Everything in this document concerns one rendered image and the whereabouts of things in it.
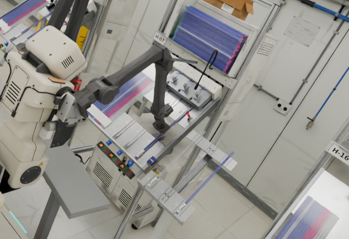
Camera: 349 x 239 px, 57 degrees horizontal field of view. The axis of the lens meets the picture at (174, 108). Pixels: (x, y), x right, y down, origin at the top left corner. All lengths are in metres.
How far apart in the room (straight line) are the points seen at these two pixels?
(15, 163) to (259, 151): 2.71
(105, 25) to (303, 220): 2.33
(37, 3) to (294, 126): 2.81
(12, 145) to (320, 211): 1.57
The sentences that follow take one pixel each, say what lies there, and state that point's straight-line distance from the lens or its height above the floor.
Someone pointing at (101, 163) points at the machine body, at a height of 0.25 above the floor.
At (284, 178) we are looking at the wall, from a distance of 3.68.
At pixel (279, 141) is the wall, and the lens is 3.61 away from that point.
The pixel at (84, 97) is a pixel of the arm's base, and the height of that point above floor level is 1.22.
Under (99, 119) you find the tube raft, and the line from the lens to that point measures 2.24.
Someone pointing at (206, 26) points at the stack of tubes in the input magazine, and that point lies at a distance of 2.23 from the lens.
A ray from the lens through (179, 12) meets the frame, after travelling 2.41.
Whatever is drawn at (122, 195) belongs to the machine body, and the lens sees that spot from 2.61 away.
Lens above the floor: 1.78
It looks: 20 degrees down
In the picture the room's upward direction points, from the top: 26 degrees clockwise
